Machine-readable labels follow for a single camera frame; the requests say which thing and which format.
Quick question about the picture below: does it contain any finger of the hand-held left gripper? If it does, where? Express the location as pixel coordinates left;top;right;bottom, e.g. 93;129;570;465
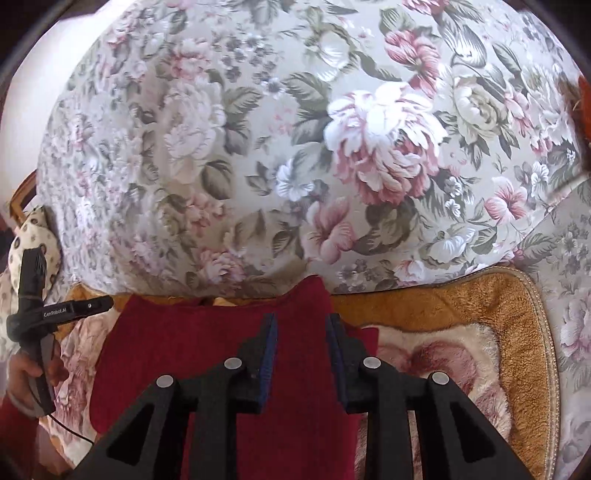
69;296;114;318

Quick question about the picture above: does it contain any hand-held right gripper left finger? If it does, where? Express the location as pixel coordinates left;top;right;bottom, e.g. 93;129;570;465
69;313;279;480

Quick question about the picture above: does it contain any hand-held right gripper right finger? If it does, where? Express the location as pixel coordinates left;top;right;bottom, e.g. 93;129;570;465
325;313;534;480

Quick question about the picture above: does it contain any red knit sweater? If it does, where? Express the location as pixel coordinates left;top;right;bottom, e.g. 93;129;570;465
90;274;380;480

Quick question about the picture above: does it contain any person's left forearm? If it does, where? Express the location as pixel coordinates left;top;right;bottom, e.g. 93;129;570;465
0;398;41;480

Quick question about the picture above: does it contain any person's left hand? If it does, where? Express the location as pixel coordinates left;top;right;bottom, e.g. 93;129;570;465
8;344;66;409

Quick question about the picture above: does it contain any cream medallion print pillow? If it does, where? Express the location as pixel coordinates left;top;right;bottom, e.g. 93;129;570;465
8;206;63;296

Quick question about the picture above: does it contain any wooden chair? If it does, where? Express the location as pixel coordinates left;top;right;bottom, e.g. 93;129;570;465
9;170;40;223

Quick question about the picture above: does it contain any brown floral fleece blanket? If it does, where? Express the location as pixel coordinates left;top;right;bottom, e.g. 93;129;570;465
46;265;561;480

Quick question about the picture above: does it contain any floral bedspread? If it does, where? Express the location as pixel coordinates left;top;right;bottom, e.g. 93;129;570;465
34;0;591;480

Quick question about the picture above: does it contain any reddish orange cloth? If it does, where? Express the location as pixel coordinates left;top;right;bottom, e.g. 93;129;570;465
558;74;591;141

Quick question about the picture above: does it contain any black cable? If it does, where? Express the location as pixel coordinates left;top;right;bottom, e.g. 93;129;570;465
47;412;96;446

